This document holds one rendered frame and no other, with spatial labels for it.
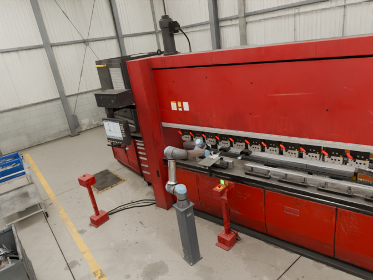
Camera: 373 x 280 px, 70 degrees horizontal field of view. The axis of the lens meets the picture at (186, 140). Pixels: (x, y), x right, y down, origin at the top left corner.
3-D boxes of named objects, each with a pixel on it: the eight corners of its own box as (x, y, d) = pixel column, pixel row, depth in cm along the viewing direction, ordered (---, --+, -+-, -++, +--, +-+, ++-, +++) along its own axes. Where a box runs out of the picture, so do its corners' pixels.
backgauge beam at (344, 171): (183, 149, 412) (182, 143, 409) (188, 145, 422) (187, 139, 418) (356, 181, 270) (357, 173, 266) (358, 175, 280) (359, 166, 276)
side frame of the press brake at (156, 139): (156, 206, 432) (125, 61, 350) (188, 181, 492) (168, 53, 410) (167, 210, 417) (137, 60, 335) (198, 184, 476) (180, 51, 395)
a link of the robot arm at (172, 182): (173, 196, 289) (171, 149, 275) (165, 193, 299) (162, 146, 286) (181, 193, 297) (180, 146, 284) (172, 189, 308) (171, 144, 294)
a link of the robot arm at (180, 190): (181, 201, 282) (180, 190, 277) (173, 197, 291) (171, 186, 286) (190, 195, 289) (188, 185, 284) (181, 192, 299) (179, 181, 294)
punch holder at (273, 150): (265, 153, 293) (264, 139, 288) (267, 150, 299) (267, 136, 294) (278, 155, 284) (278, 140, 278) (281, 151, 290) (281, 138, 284)
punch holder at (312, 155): (302, 159, 269) (303, 144, 263) (305, 155, 275) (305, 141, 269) (318, 161, 259) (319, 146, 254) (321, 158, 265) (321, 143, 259)
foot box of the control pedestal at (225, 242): (215, 244, 336) (213, 237, 332) (226, 233, 352) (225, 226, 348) (228, 251, 322) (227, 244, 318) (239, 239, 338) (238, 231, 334)
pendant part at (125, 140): (107, 142, 382) (101, 118, 369) (114, 139, 391) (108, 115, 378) (128, 145, 356) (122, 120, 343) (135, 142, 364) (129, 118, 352)
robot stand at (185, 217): (191, 266, 309) (181, 211, 281) (182, 258, 323) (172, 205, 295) (202, 258, 319) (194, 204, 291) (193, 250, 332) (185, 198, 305)
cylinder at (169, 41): (160, 56, 343) (154, 16, 327) (172, 53, 361) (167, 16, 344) (180, 54, 323) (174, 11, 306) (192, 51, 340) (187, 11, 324)
